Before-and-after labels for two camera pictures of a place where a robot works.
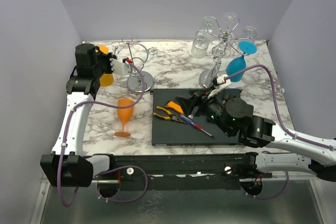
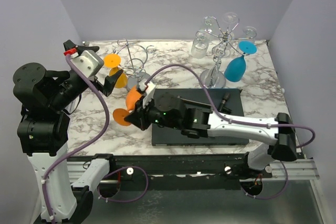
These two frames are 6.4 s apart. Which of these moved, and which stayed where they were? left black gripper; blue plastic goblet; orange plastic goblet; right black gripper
Moved: right black gripper; left black gripper; orange plastic goblet
Stayed: blue plastic goblet
